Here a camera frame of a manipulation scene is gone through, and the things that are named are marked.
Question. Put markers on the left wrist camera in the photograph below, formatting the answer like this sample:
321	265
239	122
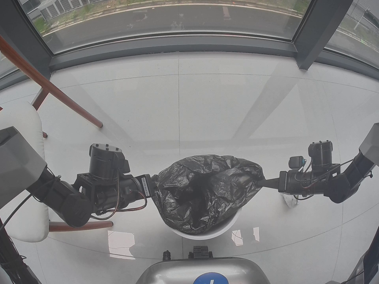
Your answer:
124	166

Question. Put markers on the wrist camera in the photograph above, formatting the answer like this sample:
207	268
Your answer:
124	166
296	163

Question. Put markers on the black plastic bag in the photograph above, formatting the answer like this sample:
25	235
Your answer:
207	188

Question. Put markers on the white cushioned wooden chair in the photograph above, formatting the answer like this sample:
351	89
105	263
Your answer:
20	120

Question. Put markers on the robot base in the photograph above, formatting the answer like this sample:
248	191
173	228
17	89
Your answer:
204	266

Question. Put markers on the white paper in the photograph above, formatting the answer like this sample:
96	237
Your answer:
290	201

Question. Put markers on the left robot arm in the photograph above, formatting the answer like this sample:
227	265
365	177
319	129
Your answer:
68	200

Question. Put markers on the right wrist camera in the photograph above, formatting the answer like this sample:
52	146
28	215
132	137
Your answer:
296	163

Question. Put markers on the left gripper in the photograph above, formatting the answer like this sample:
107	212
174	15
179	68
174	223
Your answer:
134	189

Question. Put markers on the window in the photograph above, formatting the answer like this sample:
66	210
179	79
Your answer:
177	44

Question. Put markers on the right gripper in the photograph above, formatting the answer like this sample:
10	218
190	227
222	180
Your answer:
299	183

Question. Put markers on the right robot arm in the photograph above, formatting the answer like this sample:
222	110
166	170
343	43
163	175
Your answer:
362	161

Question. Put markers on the white trash bin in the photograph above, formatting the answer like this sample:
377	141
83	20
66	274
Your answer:
228	226

